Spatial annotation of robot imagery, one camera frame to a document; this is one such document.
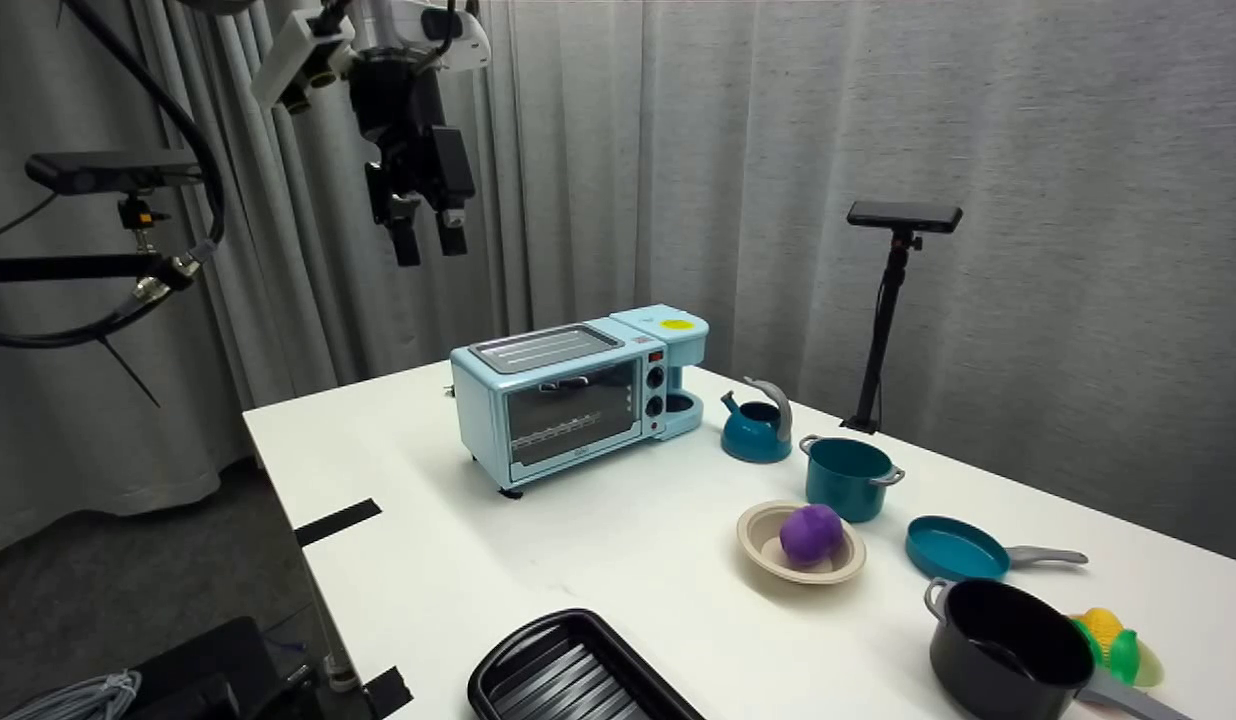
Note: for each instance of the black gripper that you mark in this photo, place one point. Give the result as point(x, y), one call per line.
point(418, 151)

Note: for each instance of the purple toy eggplant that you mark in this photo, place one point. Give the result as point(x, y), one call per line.
point(810, 535)

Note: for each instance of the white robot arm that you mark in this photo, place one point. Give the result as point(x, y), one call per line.
point(325, 39)

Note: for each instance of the beige bowl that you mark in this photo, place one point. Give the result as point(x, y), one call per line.
point(757, 547)

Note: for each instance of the light blue toaster oven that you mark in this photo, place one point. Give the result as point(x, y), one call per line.
point(557, 398)

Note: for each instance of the teal toy kettle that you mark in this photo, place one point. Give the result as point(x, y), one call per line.
point(757, 431)

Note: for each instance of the black baking tray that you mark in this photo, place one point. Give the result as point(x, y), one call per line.
point(569, 667)

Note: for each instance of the teal toy pot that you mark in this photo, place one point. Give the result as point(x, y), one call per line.
point(849, 477)

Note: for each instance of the teal toy frying pan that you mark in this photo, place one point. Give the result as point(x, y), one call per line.
point(954, 548)

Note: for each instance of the black saucepan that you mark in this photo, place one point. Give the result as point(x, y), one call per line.
point(1002, 652)

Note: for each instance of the yellow green toy vegetable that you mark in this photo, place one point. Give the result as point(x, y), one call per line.
point(1118, 651)

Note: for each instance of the left camera on mount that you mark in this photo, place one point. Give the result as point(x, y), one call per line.
point(130, 179)

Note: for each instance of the right camera on stand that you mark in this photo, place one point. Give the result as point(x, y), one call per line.
point(907, 227)

